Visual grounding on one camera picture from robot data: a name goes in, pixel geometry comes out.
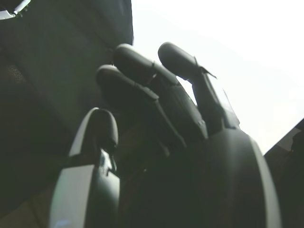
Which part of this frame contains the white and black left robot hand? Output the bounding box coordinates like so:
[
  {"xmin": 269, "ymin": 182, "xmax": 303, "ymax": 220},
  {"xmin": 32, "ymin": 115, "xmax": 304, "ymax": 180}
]
[{"xmin": 48, "ymin": 42, "xmax": 283, "ymax": 228}]

